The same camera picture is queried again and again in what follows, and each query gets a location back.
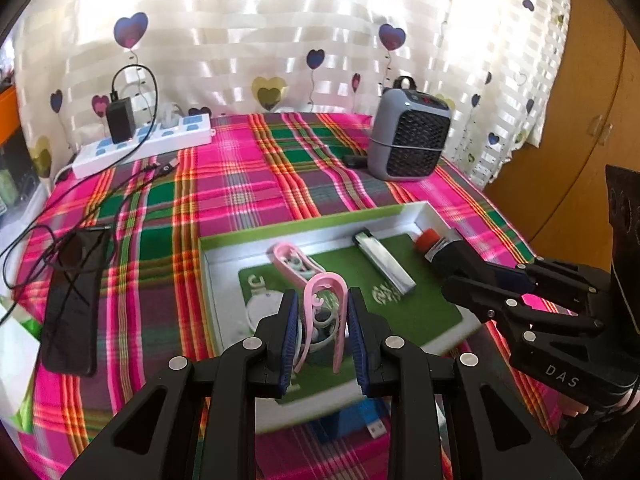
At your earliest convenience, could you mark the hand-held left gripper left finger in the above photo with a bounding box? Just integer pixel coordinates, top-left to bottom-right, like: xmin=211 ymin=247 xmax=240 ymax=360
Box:
xmin=60 ymin=287 xmax=301 ymax=480

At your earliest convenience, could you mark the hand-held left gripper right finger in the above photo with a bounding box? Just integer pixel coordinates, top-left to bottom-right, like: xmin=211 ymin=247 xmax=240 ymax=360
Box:
xmin=347 ymin=287 xmax=583 ymax=480

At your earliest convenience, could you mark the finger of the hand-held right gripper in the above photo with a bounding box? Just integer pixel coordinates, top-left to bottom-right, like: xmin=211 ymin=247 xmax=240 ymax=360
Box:
xmin=441 ymin=274 xmax=607 ymax=347
xmin=487 ymin=256 xmax=599 ymax=307

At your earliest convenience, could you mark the green white cardboard box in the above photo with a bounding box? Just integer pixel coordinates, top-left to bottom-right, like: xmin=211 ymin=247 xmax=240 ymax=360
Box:
xmin=198 ymin=201 xmax=484 ymax=434

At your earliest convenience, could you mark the red capped marker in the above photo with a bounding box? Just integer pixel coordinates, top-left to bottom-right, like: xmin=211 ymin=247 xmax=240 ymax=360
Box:
xmin=416 ymin=229 xmax=493 ymax=282

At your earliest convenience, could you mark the pink clip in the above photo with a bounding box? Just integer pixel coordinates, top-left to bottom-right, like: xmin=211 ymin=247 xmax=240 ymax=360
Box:
xmin=294 ymin=272 xmax=347 ymax=376
xmin=272 ymin=242 xmax=326 ymax=289

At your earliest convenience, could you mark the silver lighter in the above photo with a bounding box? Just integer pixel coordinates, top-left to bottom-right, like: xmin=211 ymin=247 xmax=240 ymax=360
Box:
xmin=353 ymin=230 xmax=417 ymax=296

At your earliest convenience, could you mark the person's right hand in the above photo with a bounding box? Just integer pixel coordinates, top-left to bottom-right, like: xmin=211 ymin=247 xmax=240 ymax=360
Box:
xmin=559 ymin=396 xmax=597 ymax=419

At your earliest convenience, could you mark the blue usb card reader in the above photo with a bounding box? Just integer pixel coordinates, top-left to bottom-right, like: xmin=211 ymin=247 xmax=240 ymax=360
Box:
xmin=307 ymin=402 xmax=389 ymax=444

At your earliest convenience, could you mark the wooden cabinet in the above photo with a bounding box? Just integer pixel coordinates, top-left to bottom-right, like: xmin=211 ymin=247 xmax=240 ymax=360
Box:
xmin=482 ymin=0 xmax=640 ymax=272

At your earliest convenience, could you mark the grey portable heater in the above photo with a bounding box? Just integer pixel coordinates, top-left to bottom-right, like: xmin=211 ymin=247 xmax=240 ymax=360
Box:
xmin=367 ymin=76 xmax=452 ymax=182

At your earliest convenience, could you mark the pink green plaid tablecloth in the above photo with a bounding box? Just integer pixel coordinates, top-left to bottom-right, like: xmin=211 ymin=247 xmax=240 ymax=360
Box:
xmin=0 ymin=112 xmax=566 ymax=480

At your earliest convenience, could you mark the black phone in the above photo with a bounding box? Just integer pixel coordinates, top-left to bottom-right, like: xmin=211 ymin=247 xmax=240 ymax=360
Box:
xmin=40 ymin=227 xmax=116 ymax=377

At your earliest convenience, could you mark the white power strip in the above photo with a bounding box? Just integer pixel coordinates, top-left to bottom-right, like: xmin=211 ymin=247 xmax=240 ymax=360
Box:
xmin=72 ymin=112 xmax=216 ymax=180

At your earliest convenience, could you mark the black power adapter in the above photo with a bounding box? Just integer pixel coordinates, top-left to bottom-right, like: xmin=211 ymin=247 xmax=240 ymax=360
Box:
xmin=106 ymin=99 xmax=136 ymax=145

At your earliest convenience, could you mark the dark box with mug print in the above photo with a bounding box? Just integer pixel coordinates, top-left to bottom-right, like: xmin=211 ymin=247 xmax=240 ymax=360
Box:
xmin=0 ymin=135 xmax=37 ymax=212

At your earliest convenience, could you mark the heart print curtain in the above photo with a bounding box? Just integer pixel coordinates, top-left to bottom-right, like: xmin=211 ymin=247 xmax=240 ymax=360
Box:
xmin=12 ymin=0 xmax=573 ymax=196

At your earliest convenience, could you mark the orange box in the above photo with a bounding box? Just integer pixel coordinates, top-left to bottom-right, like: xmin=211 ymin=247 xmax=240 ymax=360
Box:
xmin=0 ymin=85 xmax=24 ymax=137

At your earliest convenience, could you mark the black usb cable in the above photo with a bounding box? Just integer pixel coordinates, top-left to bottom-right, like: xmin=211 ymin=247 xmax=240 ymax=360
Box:
xmin=0 ymin=157 xmax=182 ymax=327

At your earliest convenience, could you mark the black adapter cable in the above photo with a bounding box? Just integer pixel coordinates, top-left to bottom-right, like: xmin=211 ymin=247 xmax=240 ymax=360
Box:
xmin=111 ymin=64 xmax=160 ymax=128

